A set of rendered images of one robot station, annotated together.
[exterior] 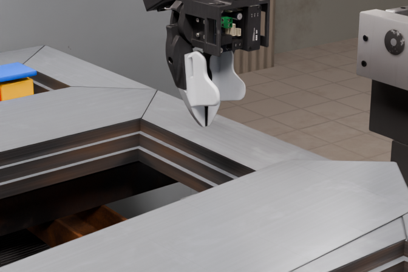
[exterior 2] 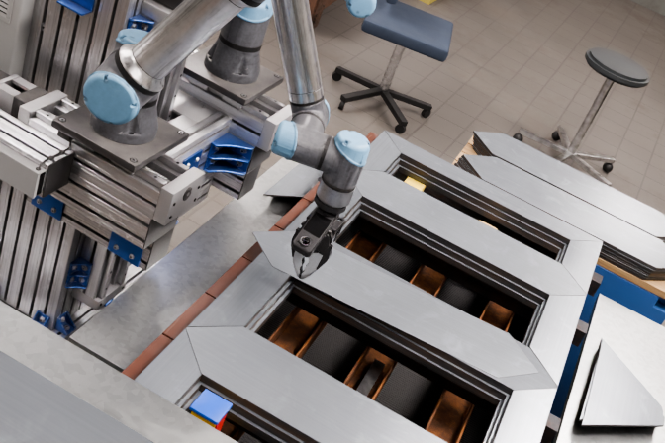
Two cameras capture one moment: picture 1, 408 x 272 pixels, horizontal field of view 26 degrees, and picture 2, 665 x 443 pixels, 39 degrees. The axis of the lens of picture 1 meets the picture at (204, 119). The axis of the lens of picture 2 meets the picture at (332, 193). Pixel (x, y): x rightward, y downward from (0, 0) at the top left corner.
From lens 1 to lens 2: 259 cm
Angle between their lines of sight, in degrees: 111
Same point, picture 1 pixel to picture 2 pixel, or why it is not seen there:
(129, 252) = (385, 307)
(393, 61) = (184, 203)
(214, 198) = (328, 287)
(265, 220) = (335, 272)
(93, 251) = (392, 316)
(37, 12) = not seen: hidden behind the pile
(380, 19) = (183, 189)
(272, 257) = (361, 269)
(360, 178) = (279, 243)
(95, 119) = (258, 346)
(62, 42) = not seen: hidden behind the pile
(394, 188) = (283, 234)
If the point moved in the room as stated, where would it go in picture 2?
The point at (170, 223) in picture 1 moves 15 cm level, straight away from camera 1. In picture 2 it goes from (357, 298) to (303, 306)
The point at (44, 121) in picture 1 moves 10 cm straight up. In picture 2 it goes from (275, 369) to (290, 332)
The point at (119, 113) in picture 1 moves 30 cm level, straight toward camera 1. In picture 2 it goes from (241, 337) to (353, 314)
